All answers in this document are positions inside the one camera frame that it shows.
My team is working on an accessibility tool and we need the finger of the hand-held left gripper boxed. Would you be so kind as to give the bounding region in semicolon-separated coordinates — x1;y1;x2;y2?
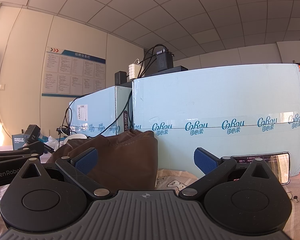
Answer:
0;152;45;166
17;141;56;155

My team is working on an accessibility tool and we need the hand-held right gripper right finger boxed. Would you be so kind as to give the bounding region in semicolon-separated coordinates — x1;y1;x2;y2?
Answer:
178;147;277;200

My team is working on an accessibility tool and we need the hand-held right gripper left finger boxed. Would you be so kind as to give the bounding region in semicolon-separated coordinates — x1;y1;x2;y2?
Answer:
14;148;113;200

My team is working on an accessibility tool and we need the brown leather jacket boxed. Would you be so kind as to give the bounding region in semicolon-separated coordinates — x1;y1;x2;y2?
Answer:
54;129;158;191

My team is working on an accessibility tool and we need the crumpled plastic bag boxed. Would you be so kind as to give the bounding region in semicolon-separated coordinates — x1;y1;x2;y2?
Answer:
39;134;66;153

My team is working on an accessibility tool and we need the small teal box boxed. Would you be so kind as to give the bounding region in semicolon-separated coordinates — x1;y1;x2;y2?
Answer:
12;133;28;151

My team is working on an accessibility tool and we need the white round device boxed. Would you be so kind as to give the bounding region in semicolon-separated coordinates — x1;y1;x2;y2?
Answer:
64;133;89;146

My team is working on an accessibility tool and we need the cream printed bedsheet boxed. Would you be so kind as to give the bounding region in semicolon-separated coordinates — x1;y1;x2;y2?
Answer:
0;167;300;240

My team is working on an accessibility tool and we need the shiny black package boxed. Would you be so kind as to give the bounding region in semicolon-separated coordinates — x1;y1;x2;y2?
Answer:
229;152;291;186

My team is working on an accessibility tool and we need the small light blue box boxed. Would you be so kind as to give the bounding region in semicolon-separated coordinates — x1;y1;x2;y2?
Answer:
68;85;134;139

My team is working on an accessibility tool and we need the large light blue box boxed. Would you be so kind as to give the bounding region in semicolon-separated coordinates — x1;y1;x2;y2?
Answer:
132;63;300;179

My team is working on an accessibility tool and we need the small black power adapter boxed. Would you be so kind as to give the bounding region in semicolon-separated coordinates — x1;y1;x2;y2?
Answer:
115;71;127;86

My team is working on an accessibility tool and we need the flat black device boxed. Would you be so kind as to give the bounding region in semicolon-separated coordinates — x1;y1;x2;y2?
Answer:
120;65;189;88

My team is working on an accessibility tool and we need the white power strip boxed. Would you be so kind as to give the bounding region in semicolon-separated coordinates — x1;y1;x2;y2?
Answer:
128;59;143;80

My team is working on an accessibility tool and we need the black charger block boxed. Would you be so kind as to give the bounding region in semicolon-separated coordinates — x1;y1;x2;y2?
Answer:
156;50;175;70

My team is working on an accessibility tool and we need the thin black cable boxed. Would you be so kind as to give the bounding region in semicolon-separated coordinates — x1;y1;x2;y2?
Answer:
61;94;90;140

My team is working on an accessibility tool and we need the thick black labelled cable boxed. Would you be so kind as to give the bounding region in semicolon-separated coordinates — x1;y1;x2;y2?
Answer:
123;90;133;133

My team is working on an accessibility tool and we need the wall notice board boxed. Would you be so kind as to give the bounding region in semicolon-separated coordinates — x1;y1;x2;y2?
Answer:
41;46;106;97

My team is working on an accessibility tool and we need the black cable bundle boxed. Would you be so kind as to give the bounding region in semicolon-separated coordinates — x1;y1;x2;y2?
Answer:
137;43;176;78

